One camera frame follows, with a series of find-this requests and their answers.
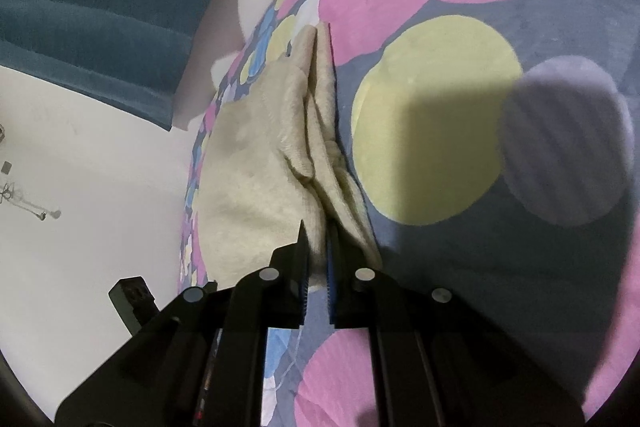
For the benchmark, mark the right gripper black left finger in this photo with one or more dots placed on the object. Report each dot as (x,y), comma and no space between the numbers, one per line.
(201,361)

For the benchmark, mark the wall hook rack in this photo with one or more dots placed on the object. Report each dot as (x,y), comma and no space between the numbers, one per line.
(12,195)

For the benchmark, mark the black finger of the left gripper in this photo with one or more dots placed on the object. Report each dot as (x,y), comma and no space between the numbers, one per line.
(134,303)

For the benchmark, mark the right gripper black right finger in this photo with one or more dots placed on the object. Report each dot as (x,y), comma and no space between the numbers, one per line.
(437,361)

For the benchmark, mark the colourful circle-pattern bedspread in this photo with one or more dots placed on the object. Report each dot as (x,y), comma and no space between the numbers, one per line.
(495,144)

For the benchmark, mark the beige knit sweater with flowers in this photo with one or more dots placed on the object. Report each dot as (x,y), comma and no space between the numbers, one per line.
(272,166)

